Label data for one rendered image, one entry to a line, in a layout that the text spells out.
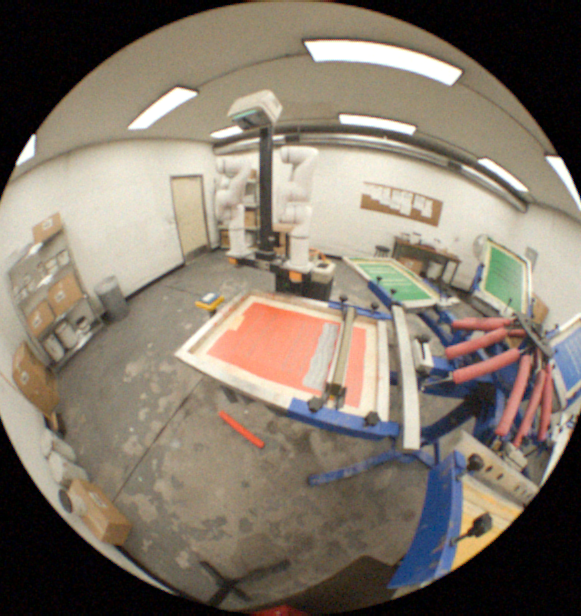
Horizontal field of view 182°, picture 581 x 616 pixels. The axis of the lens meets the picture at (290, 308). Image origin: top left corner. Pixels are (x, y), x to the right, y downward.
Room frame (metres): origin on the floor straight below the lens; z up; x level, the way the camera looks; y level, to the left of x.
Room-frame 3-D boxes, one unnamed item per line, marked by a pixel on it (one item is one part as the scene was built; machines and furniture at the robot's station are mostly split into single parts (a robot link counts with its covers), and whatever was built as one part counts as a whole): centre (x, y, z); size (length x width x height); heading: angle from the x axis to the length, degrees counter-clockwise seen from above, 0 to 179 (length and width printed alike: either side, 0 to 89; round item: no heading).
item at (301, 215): (0.91, -0.03, 1.37); 0.13 x 0.10 x 0.16; 94
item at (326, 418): (0.17, -0.15, 0.98); 0.30 x 0.05 x 0.07; 70
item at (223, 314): (0.51, -0.02, 0.97); 0.79 x 0.58 x 0.04; 70
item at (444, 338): (0.77, -0.90, 0.90); 1.24 x 0.06 x 0.06; 10
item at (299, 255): (0.93, -0.05, 1.21); 0.16 x 0.13 x 0.15; 153
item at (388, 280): (1.05, -0.85, 1.05); 1.08 x 0.61 x 0.23; 10
